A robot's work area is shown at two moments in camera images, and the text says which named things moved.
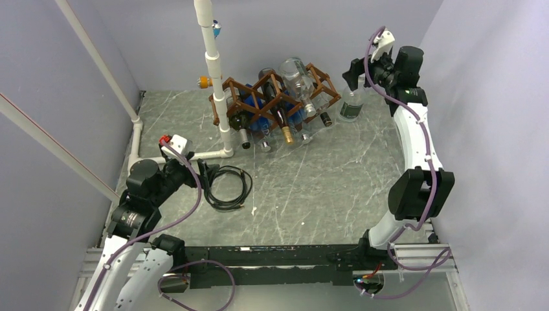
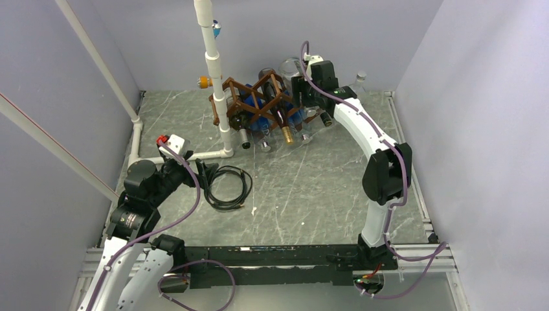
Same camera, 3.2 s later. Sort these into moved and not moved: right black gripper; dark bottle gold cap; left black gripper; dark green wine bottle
Moved: right black gripper
Not moved: dark bottle gold cap; dark green wine bottle; left black gripper
